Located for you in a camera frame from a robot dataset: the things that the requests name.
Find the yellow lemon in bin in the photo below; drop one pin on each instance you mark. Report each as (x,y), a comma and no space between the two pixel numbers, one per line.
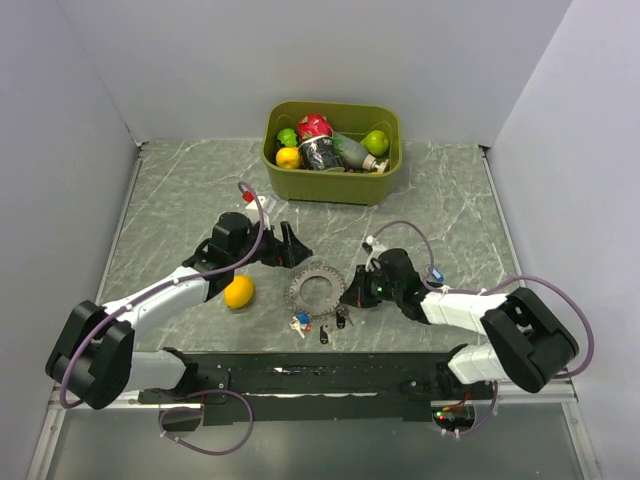
(289,158)

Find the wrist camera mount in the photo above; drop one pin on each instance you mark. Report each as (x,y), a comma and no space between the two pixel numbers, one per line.
(258,210)
(373,248)

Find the black key tag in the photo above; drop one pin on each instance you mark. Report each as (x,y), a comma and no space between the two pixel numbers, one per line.
(343,318)

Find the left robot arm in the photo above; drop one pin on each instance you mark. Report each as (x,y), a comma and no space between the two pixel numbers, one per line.
(95,356)

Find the blue key tag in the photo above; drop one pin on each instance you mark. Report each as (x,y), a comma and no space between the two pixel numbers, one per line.
(303,318)
(436,274)

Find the grey pump bottle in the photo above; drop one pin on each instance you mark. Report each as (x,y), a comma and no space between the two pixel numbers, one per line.
(356,156)

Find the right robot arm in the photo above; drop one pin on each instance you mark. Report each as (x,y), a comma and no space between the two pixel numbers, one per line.
(523,341)

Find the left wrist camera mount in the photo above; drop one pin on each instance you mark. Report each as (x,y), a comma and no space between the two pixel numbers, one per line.
(258,210)

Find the yellow lemon on table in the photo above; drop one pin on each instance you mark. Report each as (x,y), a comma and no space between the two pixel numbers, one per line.
(239,293)

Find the red dragon fruit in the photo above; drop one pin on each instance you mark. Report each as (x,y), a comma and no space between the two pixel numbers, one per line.
(313,125)

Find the green pepper toy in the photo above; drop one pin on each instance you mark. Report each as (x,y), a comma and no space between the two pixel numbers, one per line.
(287,138)

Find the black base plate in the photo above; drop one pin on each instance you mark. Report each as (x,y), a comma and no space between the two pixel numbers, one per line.
(291,386)

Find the black can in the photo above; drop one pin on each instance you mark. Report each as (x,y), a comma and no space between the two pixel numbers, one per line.
(319,154)

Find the olive green plastic bin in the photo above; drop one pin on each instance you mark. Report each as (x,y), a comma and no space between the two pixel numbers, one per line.
(353,120)

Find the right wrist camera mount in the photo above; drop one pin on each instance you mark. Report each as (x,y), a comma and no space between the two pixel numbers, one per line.
(373,248)

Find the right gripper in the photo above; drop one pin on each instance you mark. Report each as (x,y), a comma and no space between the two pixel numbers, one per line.
(357,294)

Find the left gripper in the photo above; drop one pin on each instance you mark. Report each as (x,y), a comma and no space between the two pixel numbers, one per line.
(288,253)

